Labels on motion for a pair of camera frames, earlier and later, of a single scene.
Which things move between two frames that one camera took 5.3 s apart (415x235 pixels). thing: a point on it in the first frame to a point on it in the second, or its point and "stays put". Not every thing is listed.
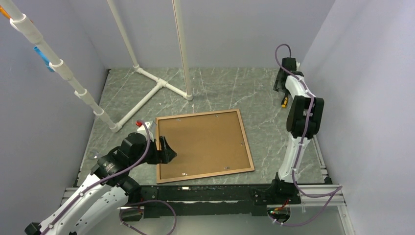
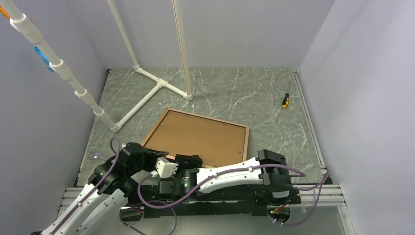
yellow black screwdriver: [284, 102] stays put
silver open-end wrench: [93, 154] stays put
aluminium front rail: [68, 192] stays put
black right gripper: [277, 85] to [195, 161]
